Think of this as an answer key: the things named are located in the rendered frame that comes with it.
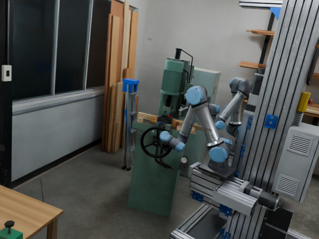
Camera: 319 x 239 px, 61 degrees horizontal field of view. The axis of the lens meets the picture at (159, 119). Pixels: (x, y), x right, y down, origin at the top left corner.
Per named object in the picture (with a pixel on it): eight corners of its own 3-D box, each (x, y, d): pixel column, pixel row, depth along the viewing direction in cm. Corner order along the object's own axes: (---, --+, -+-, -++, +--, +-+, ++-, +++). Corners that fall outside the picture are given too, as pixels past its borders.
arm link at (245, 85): (260, 87, 222) (222, 133, 224) (252, 84, 232) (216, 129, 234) (252, 78, 217) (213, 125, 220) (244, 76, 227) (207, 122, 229)
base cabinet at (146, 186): (126, 206, 276) (135, 142, 258) (140, 181, 332) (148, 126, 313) (169, 217, 270) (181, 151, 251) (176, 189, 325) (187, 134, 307)
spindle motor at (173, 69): (158, 93, 251) (164, 59, 243) (162, 90, 268) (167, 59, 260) (177, 96, 249) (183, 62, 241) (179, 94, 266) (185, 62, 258)
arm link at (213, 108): (218, 115, 232) (220, 106, 230) (205, 113, 234) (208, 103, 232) (218, 114, 240) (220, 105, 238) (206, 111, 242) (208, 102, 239)
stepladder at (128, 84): (118, 169, 356) (120, 79, 330) (126, 162, 380) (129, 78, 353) (129, 171, 352) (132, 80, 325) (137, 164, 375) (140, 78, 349)
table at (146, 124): (128, 130, 247) (129, 124, 245) (137, 122, 276) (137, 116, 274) (194, 143, 238) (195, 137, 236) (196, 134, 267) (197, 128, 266)
